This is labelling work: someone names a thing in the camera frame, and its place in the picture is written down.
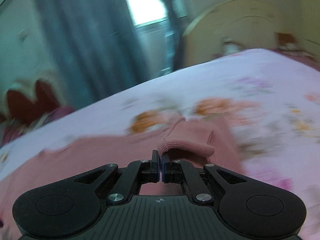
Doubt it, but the pink long-sleeve sweater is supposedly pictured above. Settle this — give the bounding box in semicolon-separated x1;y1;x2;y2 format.
1;116;243;239

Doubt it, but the floral white bed sheet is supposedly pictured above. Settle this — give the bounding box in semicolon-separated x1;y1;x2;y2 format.
1;49;319;239

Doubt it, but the red heart-shaped headboard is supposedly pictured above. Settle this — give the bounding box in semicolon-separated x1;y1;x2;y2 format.
1;77;61;126

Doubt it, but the white patterned pillow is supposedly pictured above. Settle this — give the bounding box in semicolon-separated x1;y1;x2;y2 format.
221;37;247;56

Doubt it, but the blue tied right curtain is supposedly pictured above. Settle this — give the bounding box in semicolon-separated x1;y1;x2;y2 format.
161;0;188;72

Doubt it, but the blue centre curtain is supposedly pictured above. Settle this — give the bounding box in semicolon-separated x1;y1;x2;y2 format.
35;0;150;108

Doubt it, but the cream round headboard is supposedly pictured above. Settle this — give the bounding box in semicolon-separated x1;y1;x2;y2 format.
183;0;302;67

